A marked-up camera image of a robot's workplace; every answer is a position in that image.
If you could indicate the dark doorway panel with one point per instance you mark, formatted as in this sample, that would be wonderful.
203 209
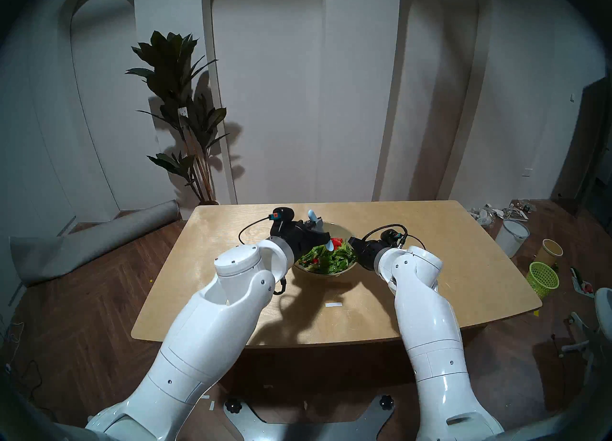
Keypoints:
590 148

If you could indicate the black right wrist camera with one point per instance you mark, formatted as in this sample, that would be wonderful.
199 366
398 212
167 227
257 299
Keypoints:
392 238

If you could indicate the mixed green salad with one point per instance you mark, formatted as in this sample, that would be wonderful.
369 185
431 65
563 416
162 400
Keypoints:
334 261

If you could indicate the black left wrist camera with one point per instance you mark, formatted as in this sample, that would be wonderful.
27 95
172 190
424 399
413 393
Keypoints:
283 218

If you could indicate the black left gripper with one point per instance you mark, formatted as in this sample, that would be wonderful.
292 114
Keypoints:
301 239

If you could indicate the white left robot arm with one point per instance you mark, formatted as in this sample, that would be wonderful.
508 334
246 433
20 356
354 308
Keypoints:
215 325

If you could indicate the black base knob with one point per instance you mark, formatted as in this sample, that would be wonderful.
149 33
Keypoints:
233 405
385 402

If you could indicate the pile of floor trash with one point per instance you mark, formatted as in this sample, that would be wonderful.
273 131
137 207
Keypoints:
485 215

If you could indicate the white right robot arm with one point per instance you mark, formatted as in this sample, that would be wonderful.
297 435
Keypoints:
430 330

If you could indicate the light blue spoon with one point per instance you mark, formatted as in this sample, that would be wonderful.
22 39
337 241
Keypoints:
311 214

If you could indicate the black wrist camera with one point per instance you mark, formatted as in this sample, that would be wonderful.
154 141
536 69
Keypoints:
283 218
392 238

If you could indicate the red green floor packet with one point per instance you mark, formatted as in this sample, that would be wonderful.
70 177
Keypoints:
584 286

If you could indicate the rolled grey carpet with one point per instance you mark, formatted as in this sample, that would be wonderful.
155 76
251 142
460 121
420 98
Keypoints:
86 244

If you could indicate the light wooden table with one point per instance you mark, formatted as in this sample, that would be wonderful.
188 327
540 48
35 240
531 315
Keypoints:
468 268

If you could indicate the tan paper cup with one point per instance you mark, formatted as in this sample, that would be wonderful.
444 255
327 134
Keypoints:
549 253

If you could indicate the tall potted plant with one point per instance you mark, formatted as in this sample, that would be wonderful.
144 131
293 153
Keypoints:
167 62

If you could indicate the white plastic bucket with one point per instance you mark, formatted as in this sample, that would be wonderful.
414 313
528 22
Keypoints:
510 239

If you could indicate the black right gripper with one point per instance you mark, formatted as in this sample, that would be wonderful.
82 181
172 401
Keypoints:
368 253

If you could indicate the white office chair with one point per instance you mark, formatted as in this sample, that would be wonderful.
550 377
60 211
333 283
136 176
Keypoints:
603 308

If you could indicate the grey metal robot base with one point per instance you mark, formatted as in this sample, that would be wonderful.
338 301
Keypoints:
311 430

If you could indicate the green salad bowl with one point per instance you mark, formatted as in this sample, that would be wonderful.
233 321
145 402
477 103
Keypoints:
342 232

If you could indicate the green mesh basket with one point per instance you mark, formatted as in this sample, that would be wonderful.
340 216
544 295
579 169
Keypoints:
541 280

